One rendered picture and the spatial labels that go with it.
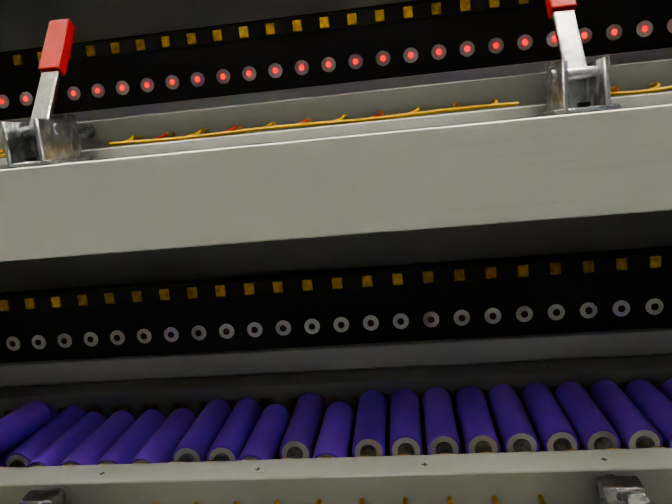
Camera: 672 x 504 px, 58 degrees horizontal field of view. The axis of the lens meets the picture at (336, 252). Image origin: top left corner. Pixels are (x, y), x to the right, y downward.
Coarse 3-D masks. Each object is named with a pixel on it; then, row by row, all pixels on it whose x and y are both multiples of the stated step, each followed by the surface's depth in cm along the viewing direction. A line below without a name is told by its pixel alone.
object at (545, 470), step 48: (0, 480) 32; (48, 480) 31; (96, 480) 31; (144, 480) 30; (192, 480) 30; (240, 480) 30; (288, 480) 29; (336, 480) 29; (384, 480) 29; (432, 480) 28; (480, 480) 28; (528, 480) 28; (576, 480) 28
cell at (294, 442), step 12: (300, 396) 40; (312, 396) 39; (300, 408) 38; (312, 408) 38; (300, 420) 36; (312, 420) 36; (288, 432) 35; (300, 432) 35; (312, 432) 35; (288, 444) 34; (300, 444) 34; (312, 444) 35; (288, 456) 34; (300, 456) 34
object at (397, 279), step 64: (576, 256) 40; (640, 256) 39; (0, 320) 45; (64, 320) 45; (128, 320) 44; (192, 320) 43; (256, 320) 43; (320, 320) 42; (384, 320) 42; (448, 320) 41; (512, 320) 41; (576, 320) 40; (640, 320) 40
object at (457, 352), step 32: (224, 352) 43; (256, 352) 43; (288, 352) 42; (320, 352) 42; (352, 352) 42; (384, 352) 42; (416, 352) 41; (448, 352) 41; (480, 352) 41; (512, 352) 41; (544, 352) 40; (576, 352) 40; (608, 352) 40; (640, 352) 40; (0, 384) 45; (32, 384) 45
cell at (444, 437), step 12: (432, 396) 38; (444, 396) 38; (432, 408) 36; (444, 408) 36; (432, 420) 35; (444, 420) 34; (432, 432) 33; (444, 432) 33; (456, 432) 34; (432, 444) 33; (444, 444) 33; (456, 444) 33
